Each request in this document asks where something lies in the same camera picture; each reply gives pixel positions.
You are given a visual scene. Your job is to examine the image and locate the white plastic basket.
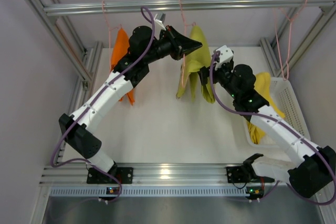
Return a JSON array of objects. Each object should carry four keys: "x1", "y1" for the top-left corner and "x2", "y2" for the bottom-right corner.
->
[{"x1": 244, "y1": 77, "x2": 311, "y2": 149}]

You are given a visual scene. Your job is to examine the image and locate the pink hanger of green trousers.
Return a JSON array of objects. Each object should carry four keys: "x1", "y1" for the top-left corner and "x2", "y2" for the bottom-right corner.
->
[{"x1": 178, "y1": 0, "x2": 197, "y2": 88}]

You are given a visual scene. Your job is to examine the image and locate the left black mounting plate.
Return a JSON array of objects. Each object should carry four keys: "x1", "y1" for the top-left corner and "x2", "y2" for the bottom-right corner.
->
[{"x1": 87, "y1": 167, "x2": 133, "y2": 184}]

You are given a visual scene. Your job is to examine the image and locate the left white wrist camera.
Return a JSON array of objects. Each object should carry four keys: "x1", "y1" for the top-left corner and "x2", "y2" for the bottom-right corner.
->
[{"x1": 154, "y1": 13, "x2": 166, "y2": 30}]

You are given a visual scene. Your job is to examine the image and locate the aluminium frame struts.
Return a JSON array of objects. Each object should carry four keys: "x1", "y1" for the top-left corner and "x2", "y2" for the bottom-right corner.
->
[
  {"x1": 5, "y1": 0, "x2": 103, "y2": 91},
  {"x1": 255, "y1": 5, "x2": 335, "y2": 77}
]

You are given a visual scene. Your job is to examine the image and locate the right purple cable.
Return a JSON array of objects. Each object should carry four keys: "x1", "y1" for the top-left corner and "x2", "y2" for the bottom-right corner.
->
[{"x1": 208, "y1": 50, "x2": 336, "y2": 206}]

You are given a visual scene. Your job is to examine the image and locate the left aluminium frame struts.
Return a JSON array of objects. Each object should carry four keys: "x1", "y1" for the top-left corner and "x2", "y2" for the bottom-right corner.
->
[{"x1": 5, "y1": 0, "x2": 103, "y2": 91}]

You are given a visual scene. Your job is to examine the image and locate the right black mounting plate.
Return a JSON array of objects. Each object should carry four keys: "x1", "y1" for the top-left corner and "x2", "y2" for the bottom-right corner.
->
[{"x1": 226, "y1": 165, "x2": 257, "y2": 184}]

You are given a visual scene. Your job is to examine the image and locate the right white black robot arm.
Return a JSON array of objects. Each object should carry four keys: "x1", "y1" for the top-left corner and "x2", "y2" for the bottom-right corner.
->
[{"x1": 198, "y1": 62, "x2": 335, "y2": 199}]

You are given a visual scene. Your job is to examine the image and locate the pink hanger with orange trousers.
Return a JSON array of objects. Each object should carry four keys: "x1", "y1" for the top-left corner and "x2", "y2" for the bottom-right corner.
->
[{"x1": 101, "y1": 0, "x2": 122, "y2": 71}]

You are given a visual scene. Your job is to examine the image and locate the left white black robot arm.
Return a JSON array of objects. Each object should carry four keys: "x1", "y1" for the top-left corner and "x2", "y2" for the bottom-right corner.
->
[{"x1": 59, "y1": 25, "x2": 202, "y2": 176}]

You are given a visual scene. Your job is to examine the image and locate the olive green trousers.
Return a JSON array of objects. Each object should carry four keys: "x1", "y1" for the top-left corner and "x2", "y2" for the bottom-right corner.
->
[{"x1": 176, "y1": 25, "x2": 211, "y2": 102}]

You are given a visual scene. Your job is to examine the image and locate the aluminium hanging rail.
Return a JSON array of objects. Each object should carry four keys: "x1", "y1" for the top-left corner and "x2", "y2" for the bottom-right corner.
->
[{"x1": 43, "y1": 0, "x2": 335, "y2": 17}]

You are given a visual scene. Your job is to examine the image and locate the pink hanger of yellow trousers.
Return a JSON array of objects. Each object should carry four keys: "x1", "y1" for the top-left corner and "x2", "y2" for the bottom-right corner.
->
[{"x1": 272, "y1": 0, "x2": 308, "y2": 82}]

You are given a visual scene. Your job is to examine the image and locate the right aluminium frame struts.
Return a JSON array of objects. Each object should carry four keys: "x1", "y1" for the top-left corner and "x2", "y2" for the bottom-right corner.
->
[{"x1": 255, "y1": 5, "x2": 335, "y2": 77}]

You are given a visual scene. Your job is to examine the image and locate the yellow trousers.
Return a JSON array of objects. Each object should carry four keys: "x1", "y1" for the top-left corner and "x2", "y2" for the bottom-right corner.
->
[{"x1": 246, "y1": 72, "x2": 285, "y2": 144}]

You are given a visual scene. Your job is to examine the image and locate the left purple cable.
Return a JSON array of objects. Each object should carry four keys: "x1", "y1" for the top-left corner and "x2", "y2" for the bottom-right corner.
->
[{"x1": 50, "y1": 7, "x2": 155, "y2": 204}]

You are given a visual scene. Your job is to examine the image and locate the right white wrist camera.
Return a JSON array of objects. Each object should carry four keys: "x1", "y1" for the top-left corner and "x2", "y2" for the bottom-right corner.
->
[{"x1": 214, "y1": 45, "x2": 234, "y2": 66}]

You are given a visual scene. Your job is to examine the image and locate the purple cable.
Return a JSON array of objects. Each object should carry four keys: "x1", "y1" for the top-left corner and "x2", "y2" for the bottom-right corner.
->
[
  {"x1": 208, "y1": 50, "x2": 336, "y2": 206},
  {"x1": 50, "y1": 7, "x2": 155, "y2": 204}
]

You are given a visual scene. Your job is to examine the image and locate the orange trousers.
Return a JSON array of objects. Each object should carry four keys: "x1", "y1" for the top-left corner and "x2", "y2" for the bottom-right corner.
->
[{"x1": 109, "y1": 28, "x2": 137, "y2": 106}]

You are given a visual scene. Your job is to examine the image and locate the grey slotted cable duct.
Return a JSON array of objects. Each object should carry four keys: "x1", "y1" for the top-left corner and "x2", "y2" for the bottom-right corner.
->
[{"x1": 49, "y1": 186, "x2": 248, "y2": 197}]

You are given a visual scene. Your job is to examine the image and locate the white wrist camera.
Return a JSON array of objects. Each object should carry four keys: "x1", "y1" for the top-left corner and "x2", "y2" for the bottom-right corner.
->
[
  {"x1": 154, "y1": 13, "x2": 166, "y2": 30},
  {"x1": 214, "y1": 45, "x2": 234, "y2": 66}
]

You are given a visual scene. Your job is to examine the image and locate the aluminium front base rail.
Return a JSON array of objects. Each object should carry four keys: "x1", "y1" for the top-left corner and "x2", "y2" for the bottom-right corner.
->
[{"x1": 39, "y1": 162, "x2": 289, "y2": 186}]

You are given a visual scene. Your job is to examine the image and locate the black mounting plate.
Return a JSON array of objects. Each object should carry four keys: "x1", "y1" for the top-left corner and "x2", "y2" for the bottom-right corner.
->
[
  {"x1": 226, "y1": 165, "x2": 257, "y2": 184},
  {"x1": 87, "y1": 167, "x2": 133, "y2": 184}
]

